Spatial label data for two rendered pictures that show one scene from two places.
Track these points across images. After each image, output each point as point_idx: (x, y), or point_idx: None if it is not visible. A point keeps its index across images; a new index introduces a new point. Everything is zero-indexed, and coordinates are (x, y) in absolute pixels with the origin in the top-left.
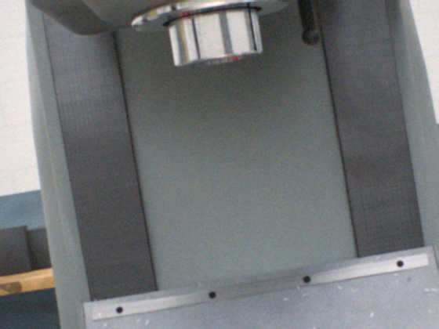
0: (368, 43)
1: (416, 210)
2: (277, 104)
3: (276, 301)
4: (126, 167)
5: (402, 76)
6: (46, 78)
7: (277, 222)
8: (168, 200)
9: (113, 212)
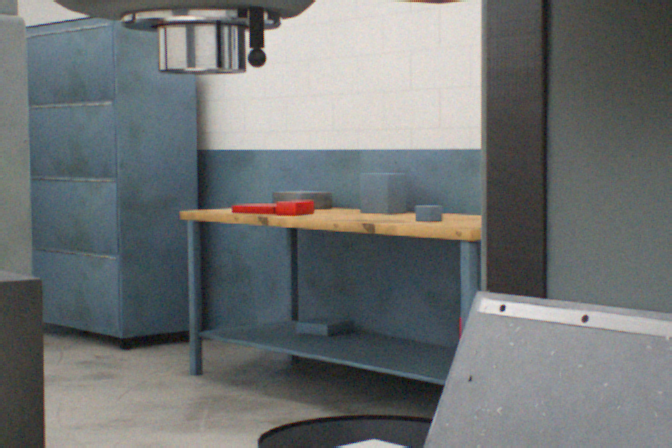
0: None
1: None
2: None
3: (639, 347)
4: (533, 152)
5: None
6: (484, 40)
7: (670, 251)
8: (569, 199)
9: (516, 200)
